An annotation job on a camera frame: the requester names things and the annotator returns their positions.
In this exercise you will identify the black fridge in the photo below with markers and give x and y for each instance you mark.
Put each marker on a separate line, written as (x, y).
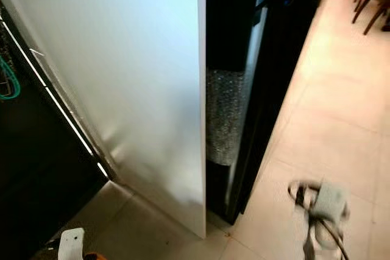
(225, 22)

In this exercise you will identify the black glossy cabinet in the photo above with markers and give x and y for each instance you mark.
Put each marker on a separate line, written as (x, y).
(42, 175)

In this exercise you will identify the bubble wrap sheet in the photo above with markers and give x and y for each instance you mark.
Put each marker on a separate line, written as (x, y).
(225, 120)

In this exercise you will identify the teal clothes hanger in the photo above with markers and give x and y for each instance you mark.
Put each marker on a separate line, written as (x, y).
(15, 86)

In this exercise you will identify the dark wooden chair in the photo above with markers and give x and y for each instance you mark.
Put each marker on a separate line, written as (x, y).
(375, 10)

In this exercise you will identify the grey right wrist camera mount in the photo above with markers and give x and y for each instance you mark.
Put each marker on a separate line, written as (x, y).
(332, 202)

